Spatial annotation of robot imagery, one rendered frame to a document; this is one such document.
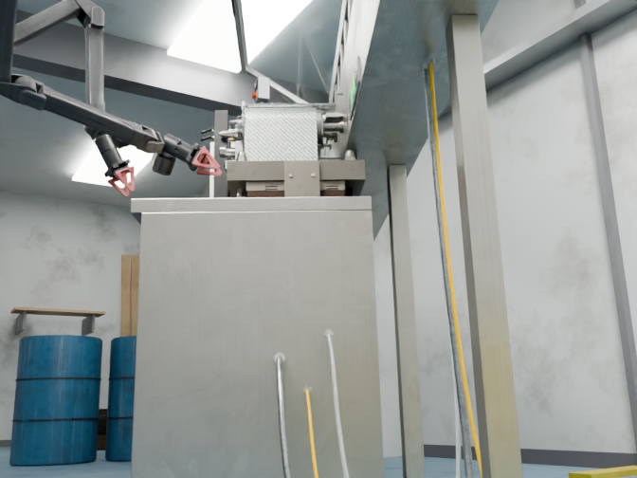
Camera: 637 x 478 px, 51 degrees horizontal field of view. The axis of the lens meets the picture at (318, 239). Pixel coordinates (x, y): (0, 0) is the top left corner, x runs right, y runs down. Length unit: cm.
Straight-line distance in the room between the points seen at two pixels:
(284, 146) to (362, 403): 87
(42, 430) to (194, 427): 350
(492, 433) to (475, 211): 42
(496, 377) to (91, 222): 844
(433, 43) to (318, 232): 58
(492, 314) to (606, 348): 252
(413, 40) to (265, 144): 75
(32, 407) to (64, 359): 38
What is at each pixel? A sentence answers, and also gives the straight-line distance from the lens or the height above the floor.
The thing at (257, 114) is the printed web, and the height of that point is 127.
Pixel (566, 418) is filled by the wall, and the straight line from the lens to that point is 398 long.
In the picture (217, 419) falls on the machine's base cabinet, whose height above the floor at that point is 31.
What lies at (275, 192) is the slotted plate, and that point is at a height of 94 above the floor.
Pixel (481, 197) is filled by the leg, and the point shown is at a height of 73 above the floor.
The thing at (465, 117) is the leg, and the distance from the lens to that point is 142.
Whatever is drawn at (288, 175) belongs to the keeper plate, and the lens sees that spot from 191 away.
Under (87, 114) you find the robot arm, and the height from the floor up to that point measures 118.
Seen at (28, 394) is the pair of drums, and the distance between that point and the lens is 528.
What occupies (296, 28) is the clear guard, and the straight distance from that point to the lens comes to 276.
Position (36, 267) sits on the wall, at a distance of 919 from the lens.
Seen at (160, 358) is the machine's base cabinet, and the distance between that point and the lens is 179.
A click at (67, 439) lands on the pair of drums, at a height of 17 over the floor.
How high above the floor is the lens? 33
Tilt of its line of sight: 14 degrees up
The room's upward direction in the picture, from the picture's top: 2 degrees counter-clockwise
